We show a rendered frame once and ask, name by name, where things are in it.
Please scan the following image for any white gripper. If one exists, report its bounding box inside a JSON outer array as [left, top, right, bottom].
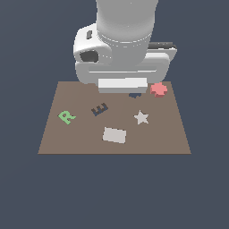
[[74, 41, 178, 94]]

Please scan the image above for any brown board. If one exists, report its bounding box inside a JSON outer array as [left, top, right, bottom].
[[38, 81, 192, 156]]

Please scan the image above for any red cross block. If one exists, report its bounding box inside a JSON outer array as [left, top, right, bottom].
[[149, 81, 168, 98]]

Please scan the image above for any grey star block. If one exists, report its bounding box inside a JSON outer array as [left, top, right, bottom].
[[133, 109, 150, 125]]

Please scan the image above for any grey rectangular block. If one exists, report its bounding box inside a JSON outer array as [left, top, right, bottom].
[[102, 126, 127, 145]]

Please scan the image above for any green letter R block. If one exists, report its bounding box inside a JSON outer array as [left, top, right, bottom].
[[57, 110, 77, 125]]

